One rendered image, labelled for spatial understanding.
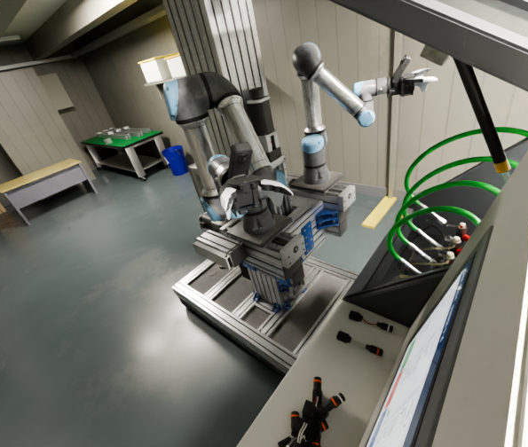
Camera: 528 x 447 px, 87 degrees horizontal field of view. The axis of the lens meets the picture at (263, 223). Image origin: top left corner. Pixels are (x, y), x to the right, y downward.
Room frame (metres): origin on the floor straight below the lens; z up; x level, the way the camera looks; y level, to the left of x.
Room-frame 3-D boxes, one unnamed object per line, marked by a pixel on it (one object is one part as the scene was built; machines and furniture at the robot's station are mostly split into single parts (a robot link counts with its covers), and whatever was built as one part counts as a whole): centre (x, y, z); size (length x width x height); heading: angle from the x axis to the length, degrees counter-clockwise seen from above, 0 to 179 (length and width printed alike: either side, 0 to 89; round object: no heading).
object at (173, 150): (5.27, 1.30, 0.25); 0.46 x 0.40 x 0.51; 42
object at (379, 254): (0.85, -0.45, 0.87); 0.62 x 0.04 x 0.16; 133
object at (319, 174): (1.42, -0.35, 1.09); 0.15 x 0.15 x 0.10
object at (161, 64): (4.85, 0.91, 1.73); 0.52 x 0.43 x 0.29; 42
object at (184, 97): (1.05, 0.15, 1.41); 0.15 x 0.12 x 0.55; 106
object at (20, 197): (5.09, 3.61, 0.33); 1.24 x 0.63 x 0.66; 132
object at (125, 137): (6.32, 2.55, 0.43); 2.33 x 0.87 x 0.86; 42
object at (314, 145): (1.42, -0.35, 1.20); 0.13 x 0.12 x 0.14; 157
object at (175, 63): (4.36, 0.47, 1.71); 0.44 x 0.36 x 0.25; 42
